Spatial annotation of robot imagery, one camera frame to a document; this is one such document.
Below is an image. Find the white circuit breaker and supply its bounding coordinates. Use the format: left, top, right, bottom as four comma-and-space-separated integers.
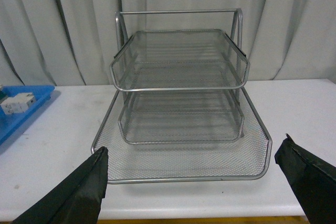
1, 92, 36, 115

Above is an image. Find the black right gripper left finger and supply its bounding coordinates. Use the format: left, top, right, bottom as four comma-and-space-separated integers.
12, 147, 108, 223

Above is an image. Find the blue plastic tray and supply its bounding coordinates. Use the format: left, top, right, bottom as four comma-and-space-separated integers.
1, 85, 55, 144

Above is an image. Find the white curtain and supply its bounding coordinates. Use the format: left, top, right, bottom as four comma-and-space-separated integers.
1, 0, 335, 86

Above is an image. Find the silver mesh tiered rack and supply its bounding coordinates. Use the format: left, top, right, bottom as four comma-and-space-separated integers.
91, 8, 272, 184

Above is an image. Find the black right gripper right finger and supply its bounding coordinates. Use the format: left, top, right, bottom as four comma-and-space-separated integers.
275, 134, 335, 223

